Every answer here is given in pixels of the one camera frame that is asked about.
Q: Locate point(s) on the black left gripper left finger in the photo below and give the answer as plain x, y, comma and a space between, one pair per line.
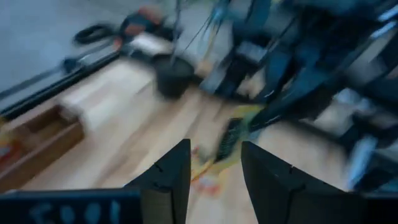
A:
171, 186

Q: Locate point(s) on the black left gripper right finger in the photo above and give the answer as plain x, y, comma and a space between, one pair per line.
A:
270, 186

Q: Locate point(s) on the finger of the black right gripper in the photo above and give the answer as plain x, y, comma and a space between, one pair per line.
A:
280, 71
289, 96

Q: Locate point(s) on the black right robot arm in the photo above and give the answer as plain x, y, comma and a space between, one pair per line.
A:
373, 99

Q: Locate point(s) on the wooden tea organizer box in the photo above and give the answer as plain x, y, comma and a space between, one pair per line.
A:
40, 149

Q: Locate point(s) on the green plant in black pot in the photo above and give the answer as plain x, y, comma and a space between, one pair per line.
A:
174, 77

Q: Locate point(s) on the orange black shop vacuum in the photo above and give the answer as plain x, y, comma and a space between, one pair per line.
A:
140, 25

